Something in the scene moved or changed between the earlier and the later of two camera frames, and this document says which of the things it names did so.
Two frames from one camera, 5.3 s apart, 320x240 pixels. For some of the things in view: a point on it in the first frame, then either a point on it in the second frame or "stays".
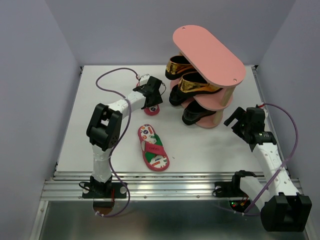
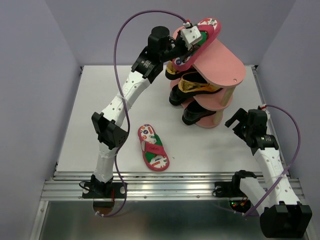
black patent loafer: (194, 112) stays
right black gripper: (240, 114) stays
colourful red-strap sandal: (156, 157) stays
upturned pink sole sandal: (152, 110) -> (209, 28)
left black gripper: (157, 100) -> (186, 51)
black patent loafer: (176, 96) stays
